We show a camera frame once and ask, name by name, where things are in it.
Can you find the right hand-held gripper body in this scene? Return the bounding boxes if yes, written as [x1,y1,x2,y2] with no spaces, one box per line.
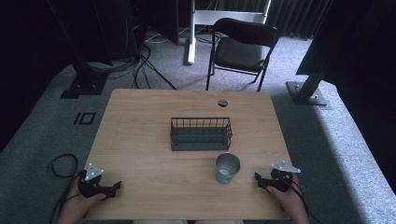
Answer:
[262,160,303,193]

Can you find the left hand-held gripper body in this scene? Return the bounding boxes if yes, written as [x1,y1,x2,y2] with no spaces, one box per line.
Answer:
[77,162,118,200]

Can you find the person's right hand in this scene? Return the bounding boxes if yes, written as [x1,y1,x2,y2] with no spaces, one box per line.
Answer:
[265,173,308,216]

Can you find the person's left hand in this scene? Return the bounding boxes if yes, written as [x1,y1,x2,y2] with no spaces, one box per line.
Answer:
[61,176,107,220]

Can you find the teal paper cup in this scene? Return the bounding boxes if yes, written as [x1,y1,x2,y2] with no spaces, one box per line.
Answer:
[215,152,242,186]

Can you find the person's light trousers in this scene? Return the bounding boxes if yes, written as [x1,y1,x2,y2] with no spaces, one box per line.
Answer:
[132,219,245,224]

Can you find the black metal stand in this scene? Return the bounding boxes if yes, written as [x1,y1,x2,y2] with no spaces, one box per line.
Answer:
[285,46,332,111]
[46,0,110,100]

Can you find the black folding chair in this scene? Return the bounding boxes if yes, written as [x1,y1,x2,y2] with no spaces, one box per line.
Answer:
[205,17,280,92]

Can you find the dark curtain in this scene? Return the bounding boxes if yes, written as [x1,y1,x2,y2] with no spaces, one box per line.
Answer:
[214,0,334,40]

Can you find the right hand-held gripper cable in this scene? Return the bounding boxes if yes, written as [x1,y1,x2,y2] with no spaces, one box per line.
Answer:
[279,175,325,224]

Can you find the hand-held gripper cable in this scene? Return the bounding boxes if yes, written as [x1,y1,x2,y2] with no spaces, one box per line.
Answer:
[49,169,88,224]
[279,175,325,224]

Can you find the left hand-held gripper cable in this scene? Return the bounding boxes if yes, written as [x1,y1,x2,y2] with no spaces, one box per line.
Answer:
[49,169,88,224]

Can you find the black coiled cable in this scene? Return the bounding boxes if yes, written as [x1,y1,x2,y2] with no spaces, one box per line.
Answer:
[50,152,79,179]

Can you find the black wire basket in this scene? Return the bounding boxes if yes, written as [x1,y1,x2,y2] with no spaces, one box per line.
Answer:
[169,117,233,152]

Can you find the bundle of floor cables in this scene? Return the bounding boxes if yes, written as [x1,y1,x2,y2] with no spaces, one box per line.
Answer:
[87,27,177,91]

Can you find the white desk frame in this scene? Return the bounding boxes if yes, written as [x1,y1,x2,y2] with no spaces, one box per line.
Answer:
[182,0,273,66]

